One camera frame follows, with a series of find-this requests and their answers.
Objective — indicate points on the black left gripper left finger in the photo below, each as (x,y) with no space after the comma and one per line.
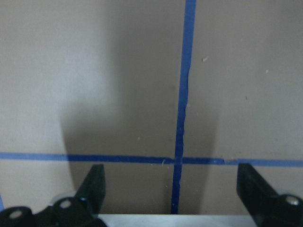
(91,193)

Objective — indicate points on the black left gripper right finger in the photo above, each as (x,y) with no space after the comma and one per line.
(255,193)

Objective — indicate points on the white plastic tray box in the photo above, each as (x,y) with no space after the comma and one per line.
(144,220)

